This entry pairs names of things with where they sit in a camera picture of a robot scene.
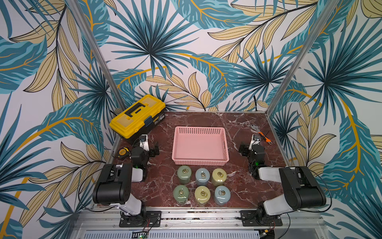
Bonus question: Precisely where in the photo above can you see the yellow-green tea canister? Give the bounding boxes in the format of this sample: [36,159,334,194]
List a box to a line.
[211,168,227,187]
[195,186,211,206]

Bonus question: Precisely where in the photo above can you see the green tea canister back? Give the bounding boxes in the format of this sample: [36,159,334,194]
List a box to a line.
[177,165,192,184]

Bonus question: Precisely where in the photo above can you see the blue tea canister front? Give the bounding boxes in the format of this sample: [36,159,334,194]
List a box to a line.
[214,185,231,206]

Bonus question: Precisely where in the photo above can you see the blue tea canister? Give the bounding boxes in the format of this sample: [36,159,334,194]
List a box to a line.
[195,168,210,186]
[214,185,231,206]

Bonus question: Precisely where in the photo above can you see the pink perforated plastic basket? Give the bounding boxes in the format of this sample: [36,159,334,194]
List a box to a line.
[172,126,229,166]

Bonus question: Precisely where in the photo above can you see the dark green tea canister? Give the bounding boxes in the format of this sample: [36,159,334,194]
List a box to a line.
[173,185,190,205]

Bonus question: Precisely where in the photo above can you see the blue tea canister back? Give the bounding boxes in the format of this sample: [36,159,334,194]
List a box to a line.
[195,168,210,186]

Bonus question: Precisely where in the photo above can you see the yellow-green tea canister front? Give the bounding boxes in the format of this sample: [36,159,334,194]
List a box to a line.
[195,186,211,206]

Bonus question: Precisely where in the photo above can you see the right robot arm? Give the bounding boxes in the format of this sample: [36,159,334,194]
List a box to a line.
[239,143,326,220]

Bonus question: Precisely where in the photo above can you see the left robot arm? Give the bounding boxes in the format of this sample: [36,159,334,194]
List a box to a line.
[92,144,160,218]

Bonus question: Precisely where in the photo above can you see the yellow black tape measure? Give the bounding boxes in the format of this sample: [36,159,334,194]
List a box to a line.
[117,147,131,160]

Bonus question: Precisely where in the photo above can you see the yellow black toolbox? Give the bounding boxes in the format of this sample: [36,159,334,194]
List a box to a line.
[109,95,166,145]

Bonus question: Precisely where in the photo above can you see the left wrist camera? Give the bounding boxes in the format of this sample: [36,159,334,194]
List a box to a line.
[139,134,150,151]

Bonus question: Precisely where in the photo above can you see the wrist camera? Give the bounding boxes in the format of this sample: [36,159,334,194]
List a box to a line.
[251,134,261,144]
[139,134,150,151]

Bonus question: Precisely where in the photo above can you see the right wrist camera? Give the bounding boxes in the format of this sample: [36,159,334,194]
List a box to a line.
[251,134,261,144]

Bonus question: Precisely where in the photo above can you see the orange handled adjustable wrench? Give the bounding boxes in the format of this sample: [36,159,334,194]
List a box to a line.
[250,124,273,145]

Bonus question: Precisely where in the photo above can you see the aluminium front rail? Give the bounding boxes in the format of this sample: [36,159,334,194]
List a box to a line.
[69,207,331,239]

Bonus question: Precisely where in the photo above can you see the left aluminium frame post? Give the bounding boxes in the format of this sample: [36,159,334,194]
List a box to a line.
[67,0,127,110]

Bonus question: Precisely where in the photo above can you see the aluminium frame post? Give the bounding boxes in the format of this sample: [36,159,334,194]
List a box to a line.
[266,0,339,118]
[67,0,127,110]

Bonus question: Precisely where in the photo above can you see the right aluminium frame post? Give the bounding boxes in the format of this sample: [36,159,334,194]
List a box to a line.
[266,0,339,118]

